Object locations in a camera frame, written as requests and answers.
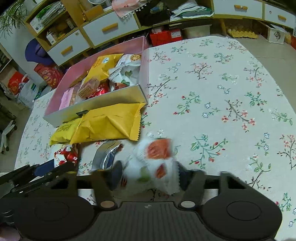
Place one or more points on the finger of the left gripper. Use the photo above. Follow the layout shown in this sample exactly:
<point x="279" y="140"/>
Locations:
<point x="27" y="173"/>
<point x="56" y="172"/>

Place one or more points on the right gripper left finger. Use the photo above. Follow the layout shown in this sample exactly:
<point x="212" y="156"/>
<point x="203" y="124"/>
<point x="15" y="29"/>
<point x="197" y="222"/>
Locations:
<point x="103" y="183"/>

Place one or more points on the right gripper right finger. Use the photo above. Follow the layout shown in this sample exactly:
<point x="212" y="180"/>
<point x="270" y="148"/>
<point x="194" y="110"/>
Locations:
<point x="192" y="182"/>

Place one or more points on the white snack packet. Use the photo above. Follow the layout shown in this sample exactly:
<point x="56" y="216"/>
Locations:
<point x="56" y="148"/>

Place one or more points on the silver foil snack bag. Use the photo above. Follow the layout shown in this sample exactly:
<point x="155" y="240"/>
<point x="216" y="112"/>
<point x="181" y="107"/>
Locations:
<point x="104" y="156"/>

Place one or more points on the red candy wrapper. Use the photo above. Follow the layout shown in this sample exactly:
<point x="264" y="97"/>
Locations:
<point x="68" y="154"/>

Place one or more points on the yellow chip bag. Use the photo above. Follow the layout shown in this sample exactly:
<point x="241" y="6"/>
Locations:
<point x="65" y="132"/>

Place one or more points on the white orange-print snack bag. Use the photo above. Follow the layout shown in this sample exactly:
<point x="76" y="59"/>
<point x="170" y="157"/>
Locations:
<point x="152" y="164"/>

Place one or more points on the large orange-yellow snack bag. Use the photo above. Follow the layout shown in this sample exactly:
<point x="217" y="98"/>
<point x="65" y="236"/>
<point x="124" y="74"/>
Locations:
<point x="114" y="122"/>

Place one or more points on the pink wafer packet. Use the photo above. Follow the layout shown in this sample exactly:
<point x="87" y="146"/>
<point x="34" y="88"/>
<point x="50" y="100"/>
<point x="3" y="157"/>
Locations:
<point x="66" y="98"/>

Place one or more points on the floral tablecloth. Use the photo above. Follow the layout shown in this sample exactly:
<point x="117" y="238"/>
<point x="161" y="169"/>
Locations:
<point x="224" y="112"/>

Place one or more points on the pink cardboard box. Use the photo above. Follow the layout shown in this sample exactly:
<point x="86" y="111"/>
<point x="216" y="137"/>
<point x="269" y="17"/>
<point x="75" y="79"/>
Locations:
<point x="127" y="83"/>

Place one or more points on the red gift bag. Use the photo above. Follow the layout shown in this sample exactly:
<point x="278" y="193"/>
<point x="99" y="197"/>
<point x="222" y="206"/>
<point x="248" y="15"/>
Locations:
<point x="51" y="74"/>

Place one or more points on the yellow snack bag in box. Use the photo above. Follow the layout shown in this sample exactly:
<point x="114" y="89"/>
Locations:
<point x="99" y="70"/>

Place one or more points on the white drawer cabinet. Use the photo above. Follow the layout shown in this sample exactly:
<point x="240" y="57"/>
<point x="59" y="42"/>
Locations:
<point x="65" y="29"/>

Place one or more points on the red storage box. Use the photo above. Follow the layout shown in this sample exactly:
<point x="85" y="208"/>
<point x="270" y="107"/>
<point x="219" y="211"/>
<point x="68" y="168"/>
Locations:
<point x="165" y="37"/>

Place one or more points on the potted green plant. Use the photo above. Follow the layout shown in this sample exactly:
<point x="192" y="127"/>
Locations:
<point x="13" y="18"/>

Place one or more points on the low tv cabinet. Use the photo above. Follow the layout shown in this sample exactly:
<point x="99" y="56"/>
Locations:
<point x="175" y="13"/>

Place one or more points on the pink table runner cloth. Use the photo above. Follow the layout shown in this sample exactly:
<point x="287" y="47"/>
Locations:
<point x="124" y="8"/>

